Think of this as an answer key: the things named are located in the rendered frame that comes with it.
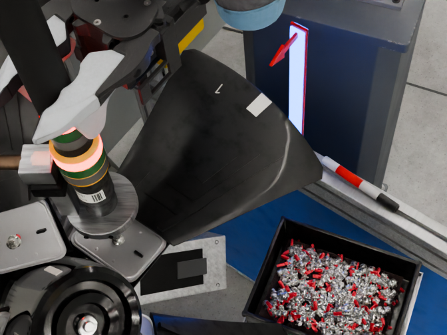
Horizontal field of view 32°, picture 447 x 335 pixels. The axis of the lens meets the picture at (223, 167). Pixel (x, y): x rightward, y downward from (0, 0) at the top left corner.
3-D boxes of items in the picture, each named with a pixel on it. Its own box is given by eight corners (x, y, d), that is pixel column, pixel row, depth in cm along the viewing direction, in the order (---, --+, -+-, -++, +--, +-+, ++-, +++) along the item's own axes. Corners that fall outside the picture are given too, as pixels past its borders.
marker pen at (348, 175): (320, 159, 122) (395, 210, 117) (326, 153, 123) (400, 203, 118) (320, 164, 124) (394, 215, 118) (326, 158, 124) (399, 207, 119)
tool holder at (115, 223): (44, 240, 75) (13, 194, 67) (53, 177, 79) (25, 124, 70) (136, 240, 74) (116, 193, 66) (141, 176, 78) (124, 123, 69)
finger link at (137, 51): (118, 113, 58) (173, 29, 61) (114, 102, 56) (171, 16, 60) (64, 92, 59) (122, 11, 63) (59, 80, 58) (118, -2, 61)
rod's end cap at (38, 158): (28, 166, 67) (50, 166, 67) (31, 146, 68) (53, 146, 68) (34, 177, 69) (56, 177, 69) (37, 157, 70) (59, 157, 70)
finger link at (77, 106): (80, 187, 60) (139, 97, 64) (62, 147, 55) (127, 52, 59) (47, 172, 61) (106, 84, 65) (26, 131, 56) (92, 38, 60)
